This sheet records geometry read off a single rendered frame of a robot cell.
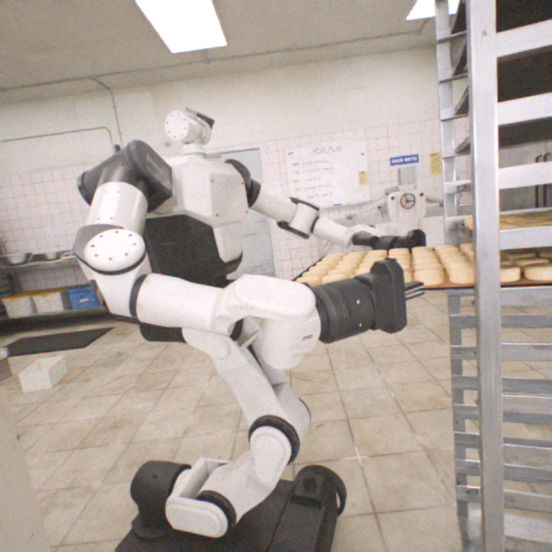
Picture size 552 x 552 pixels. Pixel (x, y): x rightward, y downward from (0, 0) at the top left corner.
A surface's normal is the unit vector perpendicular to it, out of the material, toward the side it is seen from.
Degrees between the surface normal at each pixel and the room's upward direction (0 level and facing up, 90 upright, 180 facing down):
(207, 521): 90
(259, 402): 90
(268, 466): 90
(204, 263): 99
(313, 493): 0
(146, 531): 0
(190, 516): 90
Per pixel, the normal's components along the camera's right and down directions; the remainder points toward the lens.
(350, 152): 0.00, 0.18
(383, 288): 0.44, 0.10
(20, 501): 0.99, -0.11
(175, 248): -0.29, 0.39
